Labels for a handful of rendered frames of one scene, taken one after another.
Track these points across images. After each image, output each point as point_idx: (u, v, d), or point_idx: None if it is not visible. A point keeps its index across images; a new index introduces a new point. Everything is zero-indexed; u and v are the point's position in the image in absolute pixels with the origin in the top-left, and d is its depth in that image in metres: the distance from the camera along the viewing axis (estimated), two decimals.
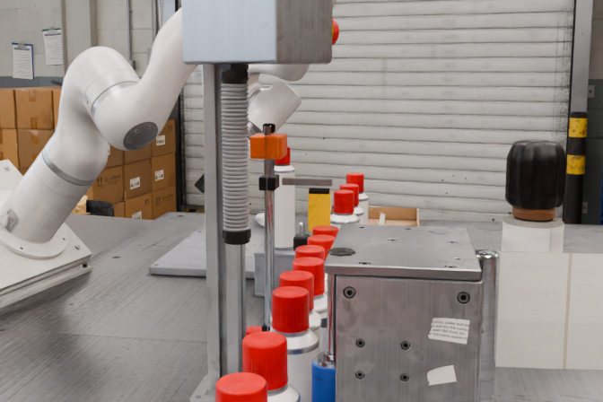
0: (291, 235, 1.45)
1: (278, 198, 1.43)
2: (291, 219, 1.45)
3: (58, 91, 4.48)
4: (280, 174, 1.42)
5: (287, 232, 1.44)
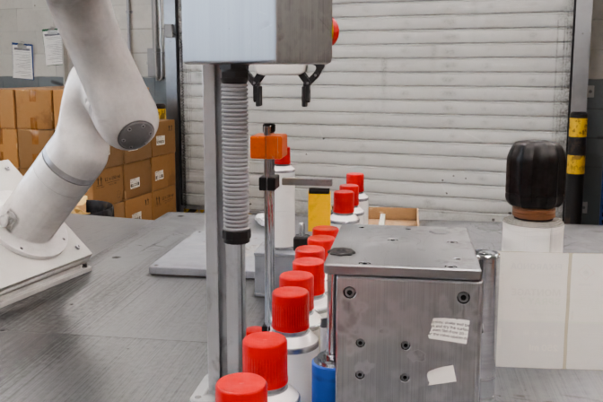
0: (291, 235, 1.45)
1: (278, 198, 1.43)
2: (291, 219, 1.45)
3: (58, 91, 4.48)
4: (280, 174, 1.42)
5: (287, 232, 1.44)
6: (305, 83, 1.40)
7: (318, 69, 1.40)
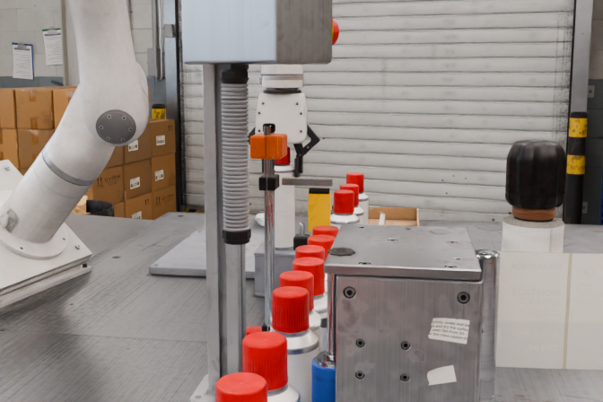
0: (291, 235, 1.45)
1: (278, 198, 1.43)
2: (291, 219, 1.45)
3: (58, 91, 4.48)
4: (280, 174, 1.42)
5: (287, 232, 1.44)
6: (298, 154, 1.43)
7: (312, 143, 1.43)
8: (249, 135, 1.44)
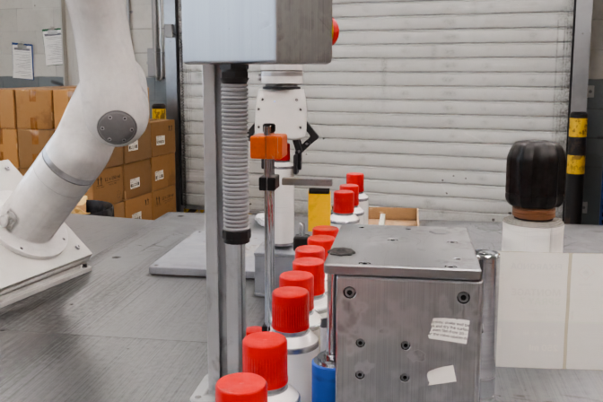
0: (290, 231, 1.45)
1: (277, 195, 1.43)
2: (290, 215, 1.44)
3: (58, 91, 4.48)
4: (280, 170, 1.42)
5: (286, 229, 1.44)
6: (296, 151, 1.43)
7: (311, 139, 1.43)
8: (248, 132, 1.44)
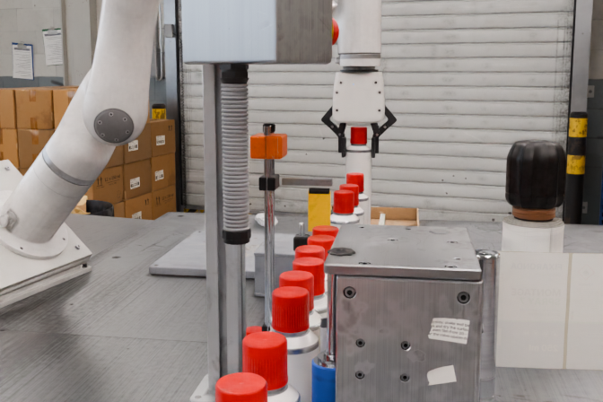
0: (367, 215, 1.44)
1: None
2: (368, 199, 1.44)
3: (58, 91, 4.48)
4: (358, 153, 1.42)
5: None
6: (374, 135, 1.42)
7: (389, 122, 1.42)
8: (325, 116, 1.43)
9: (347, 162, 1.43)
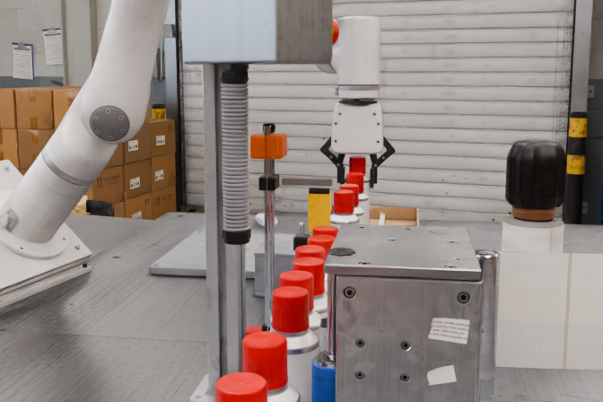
0: None
1: None
2: None
3: (58, 91, 4.48)
4: None
5: None
6: (373, 165, 1.43)
7: (388, 153, 1.43)
8: (324, 146, 1.44)
9: None
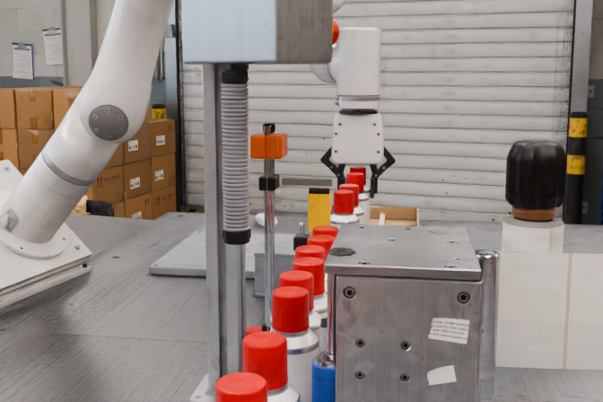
0: None
1: None
2: None
3: (58, 91, 4.48)
4: None
5: None
6: (373, 175, 1.43)
7: (388, 163, 1.43)
8: (324, 156, 1.45)
9: None
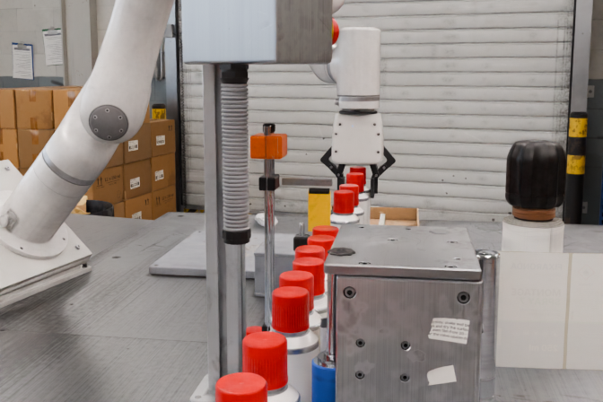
0: None
1: None
2: None
3: (58, 91, 4.48)
4: None
5: None
6: (373, 175, 1.43)
7: (388, 163, 1.43)
8: (324, 156, 1.45)
9: None
